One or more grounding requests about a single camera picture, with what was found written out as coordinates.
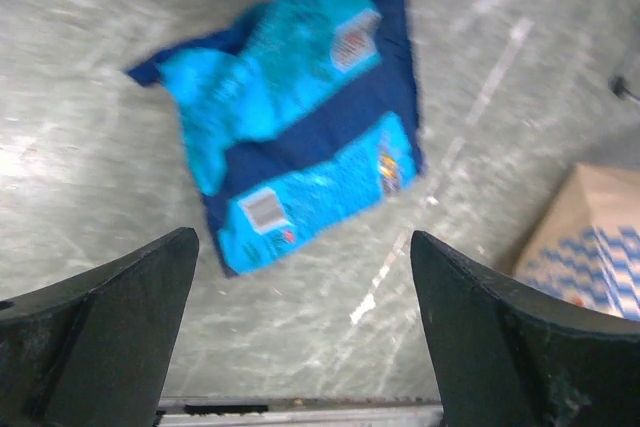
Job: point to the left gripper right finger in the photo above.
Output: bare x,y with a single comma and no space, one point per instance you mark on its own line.
505,354

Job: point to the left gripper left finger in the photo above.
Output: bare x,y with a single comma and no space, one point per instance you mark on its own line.
94,349

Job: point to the blue checkered paper bag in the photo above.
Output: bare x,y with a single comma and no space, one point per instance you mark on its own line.
585,250

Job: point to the blue snack packet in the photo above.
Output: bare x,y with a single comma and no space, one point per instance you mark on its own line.
297,116

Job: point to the aluminium frame rail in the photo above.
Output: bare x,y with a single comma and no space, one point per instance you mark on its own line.
298,411

